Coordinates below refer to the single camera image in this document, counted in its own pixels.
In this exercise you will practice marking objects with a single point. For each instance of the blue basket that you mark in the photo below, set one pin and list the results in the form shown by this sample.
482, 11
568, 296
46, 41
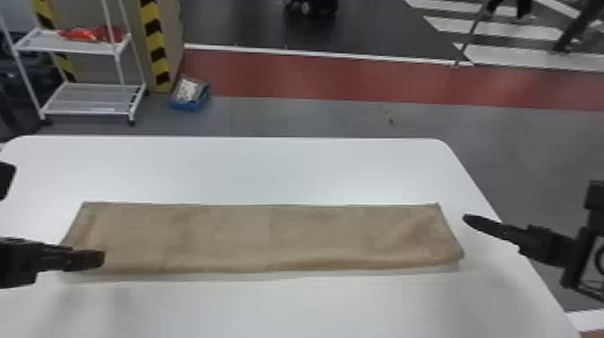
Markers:
190, 94

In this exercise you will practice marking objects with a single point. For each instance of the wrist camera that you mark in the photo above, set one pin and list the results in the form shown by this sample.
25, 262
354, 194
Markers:
5, 179
579, 257

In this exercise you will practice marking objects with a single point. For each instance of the white shelf trolley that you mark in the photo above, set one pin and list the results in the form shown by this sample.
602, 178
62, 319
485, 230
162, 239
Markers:
89, 96

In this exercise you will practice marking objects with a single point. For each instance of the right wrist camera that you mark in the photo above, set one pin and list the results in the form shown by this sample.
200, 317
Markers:
579, 257

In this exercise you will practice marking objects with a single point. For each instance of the person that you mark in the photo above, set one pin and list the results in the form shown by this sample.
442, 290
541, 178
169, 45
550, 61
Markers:
576, 26
521, 9

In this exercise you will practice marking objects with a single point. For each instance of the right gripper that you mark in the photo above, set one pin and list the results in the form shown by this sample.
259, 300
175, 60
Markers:
547, 245

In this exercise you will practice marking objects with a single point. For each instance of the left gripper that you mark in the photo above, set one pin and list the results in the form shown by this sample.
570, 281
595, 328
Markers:
16, 263

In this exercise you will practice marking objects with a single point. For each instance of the beige towel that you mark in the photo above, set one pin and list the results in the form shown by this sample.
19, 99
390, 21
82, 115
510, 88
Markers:
264, 238

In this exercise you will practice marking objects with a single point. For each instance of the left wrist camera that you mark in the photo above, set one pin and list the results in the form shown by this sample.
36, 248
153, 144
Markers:
5, 179

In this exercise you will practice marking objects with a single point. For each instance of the red snack packet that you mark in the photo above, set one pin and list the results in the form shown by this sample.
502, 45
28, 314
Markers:
79, 34

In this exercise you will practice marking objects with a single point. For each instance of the yellow black striped post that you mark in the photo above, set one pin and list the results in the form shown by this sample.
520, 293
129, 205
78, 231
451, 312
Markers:
47, 19
155, 47

